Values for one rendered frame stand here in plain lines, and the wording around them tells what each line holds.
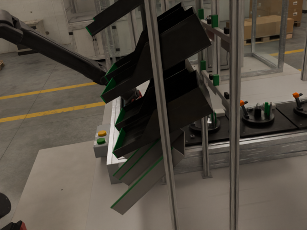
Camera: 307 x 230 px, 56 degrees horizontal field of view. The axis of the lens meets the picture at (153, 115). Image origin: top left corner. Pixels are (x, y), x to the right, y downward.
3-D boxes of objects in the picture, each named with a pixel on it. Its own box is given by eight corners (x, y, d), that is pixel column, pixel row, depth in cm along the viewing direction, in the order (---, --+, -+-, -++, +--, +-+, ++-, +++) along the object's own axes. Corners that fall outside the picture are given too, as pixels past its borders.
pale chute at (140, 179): (122, 215, 85) (109, 207, 84) (129, 185, 97) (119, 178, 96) (185, 157, 74) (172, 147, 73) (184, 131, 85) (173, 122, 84)
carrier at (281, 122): (240, 140, 120) (241, 113, 115) (223, 115, 142) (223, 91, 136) (297, 132, 121) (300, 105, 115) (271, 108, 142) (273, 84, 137)
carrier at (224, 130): (182, 148, 119) (181, 122, 114) (174, 122, 141) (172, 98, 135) (240, 140, 120) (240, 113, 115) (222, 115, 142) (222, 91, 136)
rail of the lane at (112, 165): (111, 184, 118) (106, 163, 113) (117, 100, 198) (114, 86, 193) (124, 182, 118) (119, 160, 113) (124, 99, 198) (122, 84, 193)
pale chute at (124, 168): (123, 182, 98) (112, 175, 97) (129, 160, 110) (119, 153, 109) (176, 128, 87) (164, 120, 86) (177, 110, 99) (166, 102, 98)
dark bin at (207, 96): (117, 159, 76) (100, 138, 74) (125, 133, 88) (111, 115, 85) (213, 112, 68) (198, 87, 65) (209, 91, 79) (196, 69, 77)
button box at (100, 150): (95, 158, 130) (92, 146, 127) (99, 135, 148) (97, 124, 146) (111, 156, 130) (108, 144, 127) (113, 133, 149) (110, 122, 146)
